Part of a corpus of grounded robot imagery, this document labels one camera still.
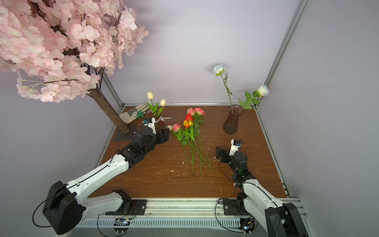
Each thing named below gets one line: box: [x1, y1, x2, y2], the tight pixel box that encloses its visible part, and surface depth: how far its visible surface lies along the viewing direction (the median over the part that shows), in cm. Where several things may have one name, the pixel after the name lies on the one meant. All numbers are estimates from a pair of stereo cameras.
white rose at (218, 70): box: [211, 63, 234, 115], surface depth 87 cm
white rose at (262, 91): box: [237, 84, 270, 115], surface depth 85 cm
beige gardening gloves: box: [118, 104, 151, 124], surface depth 119 cm
